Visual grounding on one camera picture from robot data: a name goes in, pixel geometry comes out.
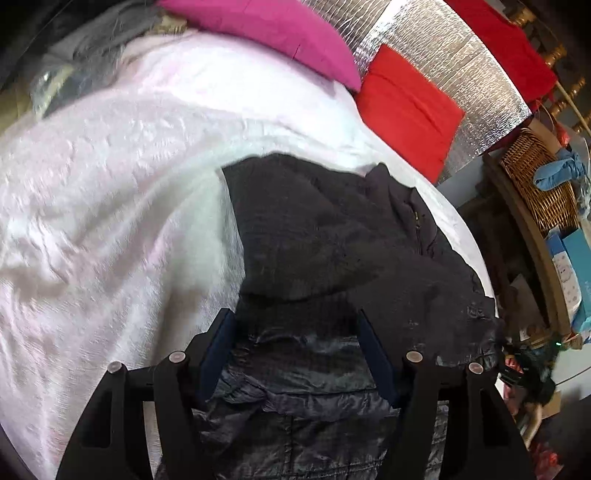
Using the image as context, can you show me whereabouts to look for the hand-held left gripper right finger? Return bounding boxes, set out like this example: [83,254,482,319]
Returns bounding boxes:
[356,308,536,480]

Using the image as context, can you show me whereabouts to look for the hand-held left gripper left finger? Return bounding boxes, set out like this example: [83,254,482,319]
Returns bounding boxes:
[55,308,238,480]

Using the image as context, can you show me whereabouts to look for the black quilted jacket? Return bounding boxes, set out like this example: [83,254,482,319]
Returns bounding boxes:
[154,154,506,480]

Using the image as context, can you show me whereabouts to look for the wooden side table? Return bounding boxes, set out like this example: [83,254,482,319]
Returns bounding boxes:
[482,152,578,342]

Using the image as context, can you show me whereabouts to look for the white quilted blanket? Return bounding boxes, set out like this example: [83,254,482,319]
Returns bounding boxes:
[0,32,497,480]

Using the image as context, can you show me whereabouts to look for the white patterned tissue pack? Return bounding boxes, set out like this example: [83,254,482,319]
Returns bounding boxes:
[551,254,583,324]

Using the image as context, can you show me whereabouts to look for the teal cardboard box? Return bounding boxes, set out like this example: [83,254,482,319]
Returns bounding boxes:
[547,228,591,333]

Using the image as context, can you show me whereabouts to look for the wicker basket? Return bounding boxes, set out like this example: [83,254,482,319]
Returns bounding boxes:
[499,127,580,236]

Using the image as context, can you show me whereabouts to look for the red pillow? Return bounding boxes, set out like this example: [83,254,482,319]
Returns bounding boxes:
[355,44,466,184]

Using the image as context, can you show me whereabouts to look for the light blue cloth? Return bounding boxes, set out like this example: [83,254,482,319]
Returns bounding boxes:
[533,150,585,192]

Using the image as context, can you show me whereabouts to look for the silver foil insulation panel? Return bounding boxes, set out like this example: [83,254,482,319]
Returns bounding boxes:
[295,0,532,185]

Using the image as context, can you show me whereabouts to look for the pink pillow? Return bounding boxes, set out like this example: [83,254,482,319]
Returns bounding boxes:
[157,0,362,92]

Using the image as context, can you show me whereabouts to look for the grey garment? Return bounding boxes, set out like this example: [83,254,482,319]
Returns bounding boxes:
[46,0,162,93]

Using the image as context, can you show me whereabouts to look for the red cloth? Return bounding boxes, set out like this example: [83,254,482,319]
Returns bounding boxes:
[445,0,557,112]

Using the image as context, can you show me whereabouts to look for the wooden stair railing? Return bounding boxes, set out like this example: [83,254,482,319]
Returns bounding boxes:
[508,0,591,132]

